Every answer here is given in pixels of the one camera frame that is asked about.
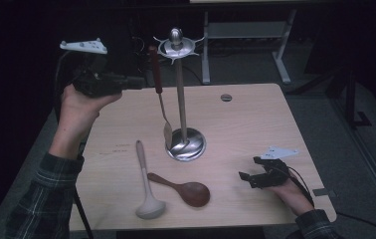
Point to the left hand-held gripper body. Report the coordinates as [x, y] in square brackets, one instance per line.
[96, 83]

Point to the metal utensil stand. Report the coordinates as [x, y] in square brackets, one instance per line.
[186, 146]

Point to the brown wooden spoon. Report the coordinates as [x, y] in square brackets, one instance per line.
[192, 194]

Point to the person's right hand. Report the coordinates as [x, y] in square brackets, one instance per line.
[292, 197]

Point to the person's left hand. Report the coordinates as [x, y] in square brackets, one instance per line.
[76, 109]

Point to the white metal frame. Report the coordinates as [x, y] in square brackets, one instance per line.
[242, 30]

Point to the grey tape strip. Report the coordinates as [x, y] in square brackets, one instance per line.
[320, 192]

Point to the beige silicone ladle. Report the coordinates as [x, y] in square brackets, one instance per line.
[149, 207]

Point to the round grey table grommet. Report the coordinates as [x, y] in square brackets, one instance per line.
[226, 97]

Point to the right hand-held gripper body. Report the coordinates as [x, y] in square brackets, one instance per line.
[274, 174]

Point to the black metal stand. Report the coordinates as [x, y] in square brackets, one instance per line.
[351, 99]

